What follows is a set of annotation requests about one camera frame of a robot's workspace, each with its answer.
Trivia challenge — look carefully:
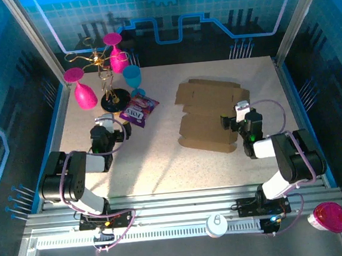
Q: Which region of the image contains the brown cardboard paper box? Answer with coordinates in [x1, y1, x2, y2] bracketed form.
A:
[172, 73, 256, 158]

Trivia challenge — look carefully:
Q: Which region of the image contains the purple candy bag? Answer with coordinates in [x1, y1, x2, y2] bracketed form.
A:
[117, 92, 162, 131]

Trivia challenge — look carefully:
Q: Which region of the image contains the pink plastic goblet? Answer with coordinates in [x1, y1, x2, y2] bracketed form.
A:
[62, 65, 99, 113]
[101, 31, 131, 76]

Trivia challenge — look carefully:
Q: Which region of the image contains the blue plastic goblet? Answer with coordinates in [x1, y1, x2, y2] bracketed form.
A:
[121, 63, 147, 99]

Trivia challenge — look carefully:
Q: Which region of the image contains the white pull-tab can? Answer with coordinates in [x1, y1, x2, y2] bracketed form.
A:
[204, 212, 229, 239]

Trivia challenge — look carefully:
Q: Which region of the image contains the pink cup bottom right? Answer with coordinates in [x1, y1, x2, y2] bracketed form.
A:
[305, 200, 342, 236]

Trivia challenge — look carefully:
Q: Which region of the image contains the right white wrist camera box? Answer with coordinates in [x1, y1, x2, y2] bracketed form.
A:
[233, 100, 252, 122]

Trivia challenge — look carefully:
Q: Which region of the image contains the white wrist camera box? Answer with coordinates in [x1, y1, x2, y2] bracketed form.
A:
[233, 100, 252, 122]
[94, 113, 116, 134]

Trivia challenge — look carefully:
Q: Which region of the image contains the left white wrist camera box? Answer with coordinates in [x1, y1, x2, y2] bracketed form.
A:
[94, 113, 116, 134]

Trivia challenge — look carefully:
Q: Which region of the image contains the gold wire glass rack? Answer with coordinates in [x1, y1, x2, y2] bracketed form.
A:
[63, 32, 136, 117]

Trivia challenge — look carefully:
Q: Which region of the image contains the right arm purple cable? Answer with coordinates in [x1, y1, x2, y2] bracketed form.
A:
[239, 95, 322, 238]

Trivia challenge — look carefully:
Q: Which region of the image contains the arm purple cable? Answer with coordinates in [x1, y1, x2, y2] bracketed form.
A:
[239, 95, 322, 238]
[53, 115, 140, 256]

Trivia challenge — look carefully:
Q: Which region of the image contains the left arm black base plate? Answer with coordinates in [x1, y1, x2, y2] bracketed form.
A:
[77, 207, 138, 233]

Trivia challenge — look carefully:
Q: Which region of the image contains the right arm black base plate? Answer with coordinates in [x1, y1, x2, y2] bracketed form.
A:
[235, 193, 292, 218]

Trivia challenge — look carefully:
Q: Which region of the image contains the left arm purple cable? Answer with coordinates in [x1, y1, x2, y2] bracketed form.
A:
[53, 115, 140, 256]

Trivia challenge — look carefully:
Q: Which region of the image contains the aluminium base frame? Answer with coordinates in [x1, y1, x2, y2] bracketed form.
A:
[5, 175, 342, 256]

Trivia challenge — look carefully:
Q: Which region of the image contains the white slotted cable duct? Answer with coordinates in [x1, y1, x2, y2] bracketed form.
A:
[35, 218, 264, 251]

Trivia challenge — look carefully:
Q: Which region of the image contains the aluminium frame post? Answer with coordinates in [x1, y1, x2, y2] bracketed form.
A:
[269, 0, 335, 66]
[1, 0, 69, 92]

